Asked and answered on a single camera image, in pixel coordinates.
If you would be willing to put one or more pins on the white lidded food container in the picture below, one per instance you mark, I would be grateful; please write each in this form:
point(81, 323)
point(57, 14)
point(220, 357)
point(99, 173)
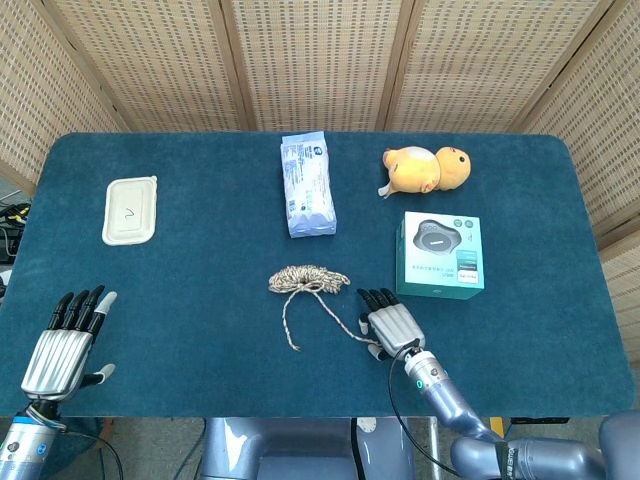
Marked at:
point(131, 197)

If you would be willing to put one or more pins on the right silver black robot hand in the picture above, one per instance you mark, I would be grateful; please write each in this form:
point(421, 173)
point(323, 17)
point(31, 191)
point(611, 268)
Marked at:
point(397, 327)

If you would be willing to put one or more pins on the blue-grey robot torso base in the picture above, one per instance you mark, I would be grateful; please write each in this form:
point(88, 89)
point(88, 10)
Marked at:
point(280, 445)

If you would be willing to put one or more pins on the yellow plush toy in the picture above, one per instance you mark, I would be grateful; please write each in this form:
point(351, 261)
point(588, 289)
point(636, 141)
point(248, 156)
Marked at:
point(420, 172)

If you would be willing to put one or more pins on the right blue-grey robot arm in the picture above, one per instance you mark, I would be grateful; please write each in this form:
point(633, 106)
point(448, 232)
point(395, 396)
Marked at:
point(450, 405)

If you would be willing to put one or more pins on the black yellow floor equipment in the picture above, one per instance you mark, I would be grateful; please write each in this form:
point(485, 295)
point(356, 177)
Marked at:
point(10, 220)

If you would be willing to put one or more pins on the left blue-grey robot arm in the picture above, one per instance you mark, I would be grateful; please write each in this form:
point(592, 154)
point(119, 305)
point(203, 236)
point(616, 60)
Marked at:
point(25, 445)

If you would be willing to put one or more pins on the teal speaker product box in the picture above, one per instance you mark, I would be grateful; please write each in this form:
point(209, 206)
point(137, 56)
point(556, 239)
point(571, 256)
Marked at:
point(440, 260)

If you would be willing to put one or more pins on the blue white plastic package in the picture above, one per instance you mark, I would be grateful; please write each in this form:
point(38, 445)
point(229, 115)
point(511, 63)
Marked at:
point(307, 190)

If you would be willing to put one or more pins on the dark blue table cloth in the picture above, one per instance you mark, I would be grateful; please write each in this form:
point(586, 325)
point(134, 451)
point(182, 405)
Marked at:
point(200, 325)

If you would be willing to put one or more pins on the woven bamboo folding screen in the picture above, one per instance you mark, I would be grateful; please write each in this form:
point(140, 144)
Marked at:
point(320, 60)

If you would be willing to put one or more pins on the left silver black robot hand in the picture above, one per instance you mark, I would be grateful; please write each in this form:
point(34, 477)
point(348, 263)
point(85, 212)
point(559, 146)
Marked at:
point(57, 352)

